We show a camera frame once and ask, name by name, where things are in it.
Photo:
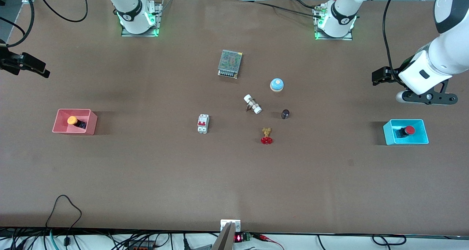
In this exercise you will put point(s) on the metal mesh power supply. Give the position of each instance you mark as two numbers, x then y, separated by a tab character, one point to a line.
229	63

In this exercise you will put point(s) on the brass valve red handwheel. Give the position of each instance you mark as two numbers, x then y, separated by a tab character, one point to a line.
266	136

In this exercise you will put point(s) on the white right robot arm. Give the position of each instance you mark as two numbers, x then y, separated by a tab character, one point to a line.
132	8

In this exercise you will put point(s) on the red push button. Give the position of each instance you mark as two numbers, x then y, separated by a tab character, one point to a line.
406	131

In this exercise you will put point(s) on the pink plastic bin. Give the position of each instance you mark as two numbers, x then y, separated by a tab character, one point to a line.
62	127

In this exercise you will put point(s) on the grey camera pole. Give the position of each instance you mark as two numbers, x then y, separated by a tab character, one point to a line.
224	239

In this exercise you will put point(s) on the white cylindrical fuse holder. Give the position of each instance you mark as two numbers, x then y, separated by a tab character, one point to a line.
252	104

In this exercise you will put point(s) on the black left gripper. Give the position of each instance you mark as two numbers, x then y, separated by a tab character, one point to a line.
389	75

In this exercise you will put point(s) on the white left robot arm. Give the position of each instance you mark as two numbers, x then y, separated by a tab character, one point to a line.
445	48

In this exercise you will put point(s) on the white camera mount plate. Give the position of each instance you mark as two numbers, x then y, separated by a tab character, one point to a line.
236	225

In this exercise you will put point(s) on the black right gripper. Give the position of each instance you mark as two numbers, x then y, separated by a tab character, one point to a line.
11	62

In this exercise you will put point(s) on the cyan plastic bin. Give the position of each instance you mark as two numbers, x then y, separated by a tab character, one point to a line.
421	138

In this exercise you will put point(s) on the dark cylindrical knob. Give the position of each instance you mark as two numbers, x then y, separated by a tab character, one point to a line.
285	114

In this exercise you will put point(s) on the white red circuit breaker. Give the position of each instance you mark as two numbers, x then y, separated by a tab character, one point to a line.
203	123

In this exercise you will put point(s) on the blue dome call bell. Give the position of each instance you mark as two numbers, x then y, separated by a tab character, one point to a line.
277	85

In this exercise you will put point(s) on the red led display module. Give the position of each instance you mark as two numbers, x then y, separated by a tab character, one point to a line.
242	238

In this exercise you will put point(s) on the yellow push button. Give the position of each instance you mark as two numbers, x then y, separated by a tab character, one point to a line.
75	121

